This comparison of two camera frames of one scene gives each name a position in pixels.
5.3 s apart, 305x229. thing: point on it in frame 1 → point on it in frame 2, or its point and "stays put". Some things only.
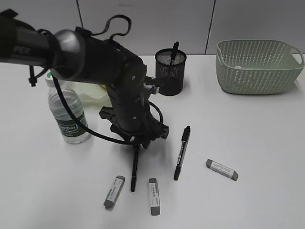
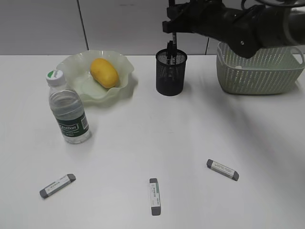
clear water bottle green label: [72, 130] stays put
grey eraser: [222, 169] stays put
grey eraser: [154, 201] stays put
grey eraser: [114, 192] → [57, 184]
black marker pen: [184, 140] → [174, 47]
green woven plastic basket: [258, 66] stays put
